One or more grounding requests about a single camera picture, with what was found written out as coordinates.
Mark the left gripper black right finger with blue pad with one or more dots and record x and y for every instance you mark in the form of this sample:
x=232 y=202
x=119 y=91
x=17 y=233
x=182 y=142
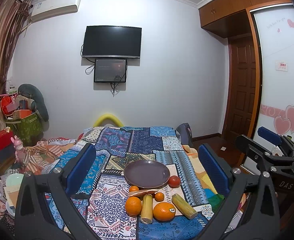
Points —
x=260 y=221

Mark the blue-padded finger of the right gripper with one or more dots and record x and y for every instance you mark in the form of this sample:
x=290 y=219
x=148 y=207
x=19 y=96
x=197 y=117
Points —
x=269 y=136

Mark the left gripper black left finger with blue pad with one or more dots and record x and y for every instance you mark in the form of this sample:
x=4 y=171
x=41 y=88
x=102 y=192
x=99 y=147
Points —
x=33 y=218

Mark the yellow sugarcane piece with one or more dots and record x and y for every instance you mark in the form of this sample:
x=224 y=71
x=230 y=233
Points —
x=146 y=215
x=186 y=209

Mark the large orange with sticker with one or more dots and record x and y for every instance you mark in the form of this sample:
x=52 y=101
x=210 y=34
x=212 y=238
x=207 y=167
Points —
x=164 y=211

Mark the orange striped blanket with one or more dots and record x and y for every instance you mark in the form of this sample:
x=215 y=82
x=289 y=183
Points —
x=42 y=157

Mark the brown wooden door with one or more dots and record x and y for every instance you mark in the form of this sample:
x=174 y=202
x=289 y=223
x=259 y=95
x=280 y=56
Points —
x=241 y=92

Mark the pale green plate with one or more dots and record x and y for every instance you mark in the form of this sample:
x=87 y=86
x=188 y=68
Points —
x=14 y=180

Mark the pink plush toy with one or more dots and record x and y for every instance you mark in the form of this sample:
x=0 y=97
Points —
x=19 y=147

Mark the green storage box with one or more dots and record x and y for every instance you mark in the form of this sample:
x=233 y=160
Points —
x=28 y=129

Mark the small tangerine upper left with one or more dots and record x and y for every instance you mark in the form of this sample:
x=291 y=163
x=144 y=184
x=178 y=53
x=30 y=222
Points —
x=133 y=188

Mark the small tangerine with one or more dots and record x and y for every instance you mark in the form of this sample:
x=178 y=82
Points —
x=159 y=196
x=133 y=188

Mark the yellow curved headboard pad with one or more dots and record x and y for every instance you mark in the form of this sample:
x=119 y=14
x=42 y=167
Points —
x=108 y=117

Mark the beige flat peel piece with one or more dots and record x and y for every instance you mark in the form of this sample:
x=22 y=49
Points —
x=140 y=193

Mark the red gift box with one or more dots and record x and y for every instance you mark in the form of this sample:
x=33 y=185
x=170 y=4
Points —
x=5 y=138

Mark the blue patchwork bedspread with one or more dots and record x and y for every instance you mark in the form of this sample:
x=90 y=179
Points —
x=103 y=193

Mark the grey plush pillow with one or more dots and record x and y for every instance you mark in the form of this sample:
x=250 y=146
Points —
x=38 y=104

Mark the dark purple round plate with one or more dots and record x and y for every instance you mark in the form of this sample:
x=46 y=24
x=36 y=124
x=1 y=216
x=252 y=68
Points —
x=147 y=174

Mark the dark backpack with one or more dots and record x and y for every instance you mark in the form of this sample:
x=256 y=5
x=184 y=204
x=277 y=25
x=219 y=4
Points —
x=183 y=131

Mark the red tomato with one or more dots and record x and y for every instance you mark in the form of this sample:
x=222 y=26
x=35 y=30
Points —
x=174 y=182

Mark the small tangerine middle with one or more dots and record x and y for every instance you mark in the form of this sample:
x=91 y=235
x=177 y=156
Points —
x=159 y=196

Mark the white wardrobe door with hearts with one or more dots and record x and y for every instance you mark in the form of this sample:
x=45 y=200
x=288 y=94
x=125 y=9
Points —
x=274 y=27

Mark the wooden overhead cabinets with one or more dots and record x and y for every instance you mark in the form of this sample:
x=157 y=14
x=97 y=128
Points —
x=227 y=18

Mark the white air conditioner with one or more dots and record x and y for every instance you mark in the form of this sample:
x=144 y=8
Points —
x=51 y=8

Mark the small wall monitor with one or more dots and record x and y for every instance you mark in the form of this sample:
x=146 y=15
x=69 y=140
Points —
x=110 y=70

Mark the black wall television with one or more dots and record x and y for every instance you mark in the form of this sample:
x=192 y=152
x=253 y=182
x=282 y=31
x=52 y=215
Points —
x=112 y=41

